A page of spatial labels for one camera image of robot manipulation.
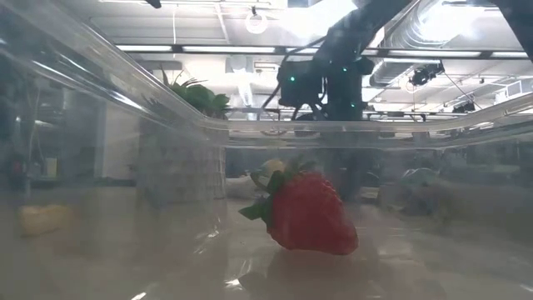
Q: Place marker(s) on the white folded towel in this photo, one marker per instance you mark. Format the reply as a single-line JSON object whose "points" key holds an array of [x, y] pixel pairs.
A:
{"points": [[241, 187]]}

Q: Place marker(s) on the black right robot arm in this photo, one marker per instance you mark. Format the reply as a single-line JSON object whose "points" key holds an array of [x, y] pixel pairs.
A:
{"points": [[350, 33]]}

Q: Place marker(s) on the red toy strawberry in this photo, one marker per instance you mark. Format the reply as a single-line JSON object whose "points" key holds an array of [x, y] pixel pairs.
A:
{"points": [[312, 216]]}

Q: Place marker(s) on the succulent in white patterned pot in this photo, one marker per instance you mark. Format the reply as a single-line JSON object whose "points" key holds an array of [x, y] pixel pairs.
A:
{"points": [[200, 98]]}

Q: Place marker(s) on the silver ventilation duct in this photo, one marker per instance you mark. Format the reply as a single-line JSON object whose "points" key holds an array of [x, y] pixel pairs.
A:
{"points": [[458, 25]]}

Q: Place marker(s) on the black ceiling-hung camera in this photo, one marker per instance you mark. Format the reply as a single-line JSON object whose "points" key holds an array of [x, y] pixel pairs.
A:
{"points": [[422, 76]]}

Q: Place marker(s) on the clear plastic tupperware container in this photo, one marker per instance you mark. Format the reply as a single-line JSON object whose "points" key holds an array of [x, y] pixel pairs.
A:
{"points": [[125, 104]]}

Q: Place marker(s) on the black crossbar with light strips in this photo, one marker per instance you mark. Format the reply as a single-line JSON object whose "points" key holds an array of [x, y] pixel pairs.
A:
{"points": [[229, 49]]}

